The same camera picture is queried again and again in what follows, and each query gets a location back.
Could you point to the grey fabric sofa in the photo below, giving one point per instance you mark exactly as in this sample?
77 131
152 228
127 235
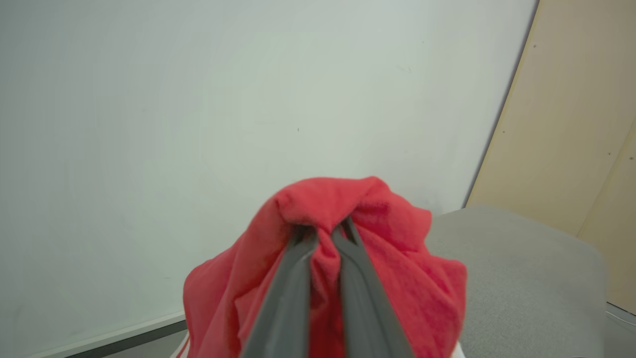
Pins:
526 288

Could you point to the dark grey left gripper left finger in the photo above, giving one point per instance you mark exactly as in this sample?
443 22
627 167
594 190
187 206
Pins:
283 308

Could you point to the beige wooden panel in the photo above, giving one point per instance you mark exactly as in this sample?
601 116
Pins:
561 124

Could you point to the red garment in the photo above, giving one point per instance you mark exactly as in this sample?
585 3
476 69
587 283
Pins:
422 293

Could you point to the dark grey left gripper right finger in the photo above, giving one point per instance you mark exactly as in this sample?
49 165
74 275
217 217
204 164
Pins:
367 308

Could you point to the grey white skirting board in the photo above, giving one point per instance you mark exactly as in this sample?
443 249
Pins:
124 335

